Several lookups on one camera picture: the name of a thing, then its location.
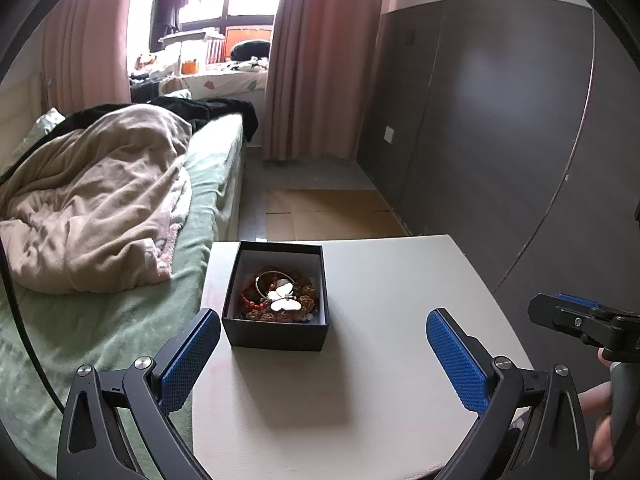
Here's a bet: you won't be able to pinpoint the pink curtain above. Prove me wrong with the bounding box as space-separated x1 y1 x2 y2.
262 0 389 164
40 0 139 111

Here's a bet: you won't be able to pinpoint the bed with green sheet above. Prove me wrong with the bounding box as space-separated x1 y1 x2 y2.
0 72 249 480

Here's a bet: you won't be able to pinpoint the hanging dark clothes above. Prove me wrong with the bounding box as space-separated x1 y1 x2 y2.
150 0 194 54

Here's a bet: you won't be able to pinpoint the white butterfly pendant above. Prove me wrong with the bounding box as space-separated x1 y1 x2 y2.
266 282 302 314

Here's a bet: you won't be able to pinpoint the row of books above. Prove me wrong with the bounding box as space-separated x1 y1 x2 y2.
204 37 227 64

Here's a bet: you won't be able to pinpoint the printed windowsill cloth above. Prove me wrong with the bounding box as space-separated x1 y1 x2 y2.
131 60 269 102

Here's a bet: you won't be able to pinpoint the pale green pillow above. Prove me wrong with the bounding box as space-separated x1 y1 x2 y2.
32 107 67 137

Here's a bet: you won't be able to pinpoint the brown bead bracelet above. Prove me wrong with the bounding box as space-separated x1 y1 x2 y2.
240 270 321 324

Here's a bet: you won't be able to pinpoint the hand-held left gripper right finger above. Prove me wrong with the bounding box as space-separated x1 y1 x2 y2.
425 308 591 480

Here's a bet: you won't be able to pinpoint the beige blanket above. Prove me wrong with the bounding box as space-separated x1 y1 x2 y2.
0 104 194 295

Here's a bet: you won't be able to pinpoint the orange board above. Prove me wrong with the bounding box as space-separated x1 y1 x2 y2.
225 27 274 61

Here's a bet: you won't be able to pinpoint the black round cushion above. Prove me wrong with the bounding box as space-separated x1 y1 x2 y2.
230 40 272 60

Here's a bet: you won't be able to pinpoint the person's right hand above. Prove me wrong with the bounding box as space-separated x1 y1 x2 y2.
580 382 617 472

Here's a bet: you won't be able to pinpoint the cardboard sheet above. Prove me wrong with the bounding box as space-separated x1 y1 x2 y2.
264 187 412 242

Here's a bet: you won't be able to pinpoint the red bead bracelet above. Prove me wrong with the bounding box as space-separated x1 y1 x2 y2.
241 280 274 314

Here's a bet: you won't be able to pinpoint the black cable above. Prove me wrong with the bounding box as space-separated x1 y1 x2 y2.
0 237 65 415

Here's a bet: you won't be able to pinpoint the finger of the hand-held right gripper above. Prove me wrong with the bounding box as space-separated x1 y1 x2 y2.
528 294 608 347
555 292 640 319

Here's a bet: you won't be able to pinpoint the black jewelry box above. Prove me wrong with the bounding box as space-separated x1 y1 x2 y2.
221 241 330 352

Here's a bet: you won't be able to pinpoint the black cloth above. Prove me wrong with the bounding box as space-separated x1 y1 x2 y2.
50 95 259 144

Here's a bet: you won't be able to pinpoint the silver bangle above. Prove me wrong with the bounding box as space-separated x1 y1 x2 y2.
254 270 294 294

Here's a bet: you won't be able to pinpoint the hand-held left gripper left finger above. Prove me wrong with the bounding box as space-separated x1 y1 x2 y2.
56 307 222 480

